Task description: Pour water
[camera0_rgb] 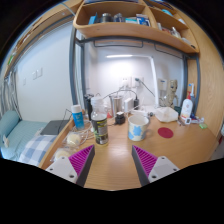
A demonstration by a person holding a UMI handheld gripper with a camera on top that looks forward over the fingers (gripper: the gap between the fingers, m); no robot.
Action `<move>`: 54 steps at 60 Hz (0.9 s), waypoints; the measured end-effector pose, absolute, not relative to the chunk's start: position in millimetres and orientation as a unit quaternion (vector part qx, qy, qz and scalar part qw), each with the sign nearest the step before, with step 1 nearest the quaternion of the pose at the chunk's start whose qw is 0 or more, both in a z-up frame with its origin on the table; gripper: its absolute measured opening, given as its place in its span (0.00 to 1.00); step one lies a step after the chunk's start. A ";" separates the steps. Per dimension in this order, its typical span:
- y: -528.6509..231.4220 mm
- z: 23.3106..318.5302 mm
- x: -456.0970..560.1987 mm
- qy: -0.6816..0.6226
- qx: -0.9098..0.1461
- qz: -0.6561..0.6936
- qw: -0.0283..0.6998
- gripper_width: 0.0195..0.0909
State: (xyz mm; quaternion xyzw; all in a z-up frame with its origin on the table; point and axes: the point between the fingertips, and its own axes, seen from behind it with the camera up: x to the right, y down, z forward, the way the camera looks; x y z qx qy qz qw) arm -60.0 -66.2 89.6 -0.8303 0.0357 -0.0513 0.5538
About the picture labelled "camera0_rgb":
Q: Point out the stainless steel tumbler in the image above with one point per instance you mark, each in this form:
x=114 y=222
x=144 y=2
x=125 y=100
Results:
x=116 y=106

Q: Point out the plastic-wrapped round pastry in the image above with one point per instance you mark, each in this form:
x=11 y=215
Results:
x=61 y=154
x=73 y=139

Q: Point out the grey metal desk frame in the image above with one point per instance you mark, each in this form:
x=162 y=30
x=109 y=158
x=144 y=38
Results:
x=72 y=66

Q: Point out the white pump lotion bottle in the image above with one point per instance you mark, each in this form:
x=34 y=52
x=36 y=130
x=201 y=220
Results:
x=186 y=108

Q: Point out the wooden shelf unit with items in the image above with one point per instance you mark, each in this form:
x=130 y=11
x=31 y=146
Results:
x=126 y=30

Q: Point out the brown tree figurine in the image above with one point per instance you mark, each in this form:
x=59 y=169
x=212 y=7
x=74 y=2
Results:
x=172 y=91

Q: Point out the white mug with blue pattern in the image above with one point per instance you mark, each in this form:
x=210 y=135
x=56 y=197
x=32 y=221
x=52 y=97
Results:
x=137 y=128

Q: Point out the black charger adapter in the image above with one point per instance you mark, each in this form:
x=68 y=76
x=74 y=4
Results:
x=136 y=103

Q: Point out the small black box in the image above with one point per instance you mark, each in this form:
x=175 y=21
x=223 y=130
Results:
x=120 y=118

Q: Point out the small white square gadget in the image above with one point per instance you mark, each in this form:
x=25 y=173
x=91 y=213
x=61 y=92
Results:
x=186 y=120

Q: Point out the blue plaid blanket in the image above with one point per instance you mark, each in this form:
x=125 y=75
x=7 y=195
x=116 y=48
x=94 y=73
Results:
x=36 y=150

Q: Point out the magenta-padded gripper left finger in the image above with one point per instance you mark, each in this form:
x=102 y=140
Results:
x=63 y=166

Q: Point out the white wall box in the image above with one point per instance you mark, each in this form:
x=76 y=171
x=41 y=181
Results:
x=162 y=84

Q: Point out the teal pillow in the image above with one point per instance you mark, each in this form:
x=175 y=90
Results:
x=8 y=123

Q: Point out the dark grey laptop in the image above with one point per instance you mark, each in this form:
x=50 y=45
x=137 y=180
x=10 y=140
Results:
x=53 y=127

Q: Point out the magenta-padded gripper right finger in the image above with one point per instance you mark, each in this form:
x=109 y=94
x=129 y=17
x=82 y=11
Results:
x=161 y=166

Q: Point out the flat round red coaster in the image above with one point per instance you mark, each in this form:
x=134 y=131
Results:
x=165 y=132

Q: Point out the small green eraser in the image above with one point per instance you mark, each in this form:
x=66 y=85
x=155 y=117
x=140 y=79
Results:
x=203 y=126

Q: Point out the blue bottle with white cap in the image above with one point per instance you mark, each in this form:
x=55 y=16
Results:
x=78 y=118

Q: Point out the white rectangular power block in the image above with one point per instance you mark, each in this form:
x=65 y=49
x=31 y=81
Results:
x=128 y=105

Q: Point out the white electric toothbrush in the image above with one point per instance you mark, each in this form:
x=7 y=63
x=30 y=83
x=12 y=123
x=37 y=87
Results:
x=191 y=90

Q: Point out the black electric shaver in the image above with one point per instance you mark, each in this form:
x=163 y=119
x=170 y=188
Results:
x=88 y=106

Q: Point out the clear bottle with dark label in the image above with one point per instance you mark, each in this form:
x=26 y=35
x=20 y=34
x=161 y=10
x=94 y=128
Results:
x=100 y=130

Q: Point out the white wall switch panel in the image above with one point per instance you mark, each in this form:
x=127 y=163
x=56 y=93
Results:
x=37 y=73

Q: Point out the teal bed sheet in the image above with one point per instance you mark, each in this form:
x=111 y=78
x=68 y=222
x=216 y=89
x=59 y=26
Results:
x=23 y=133

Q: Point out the white wall outlet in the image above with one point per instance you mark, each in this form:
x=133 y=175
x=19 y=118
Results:
x=140 y=81
x=125 y=82

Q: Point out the white power strip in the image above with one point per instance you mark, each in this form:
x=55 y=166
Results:
x=145 y=110

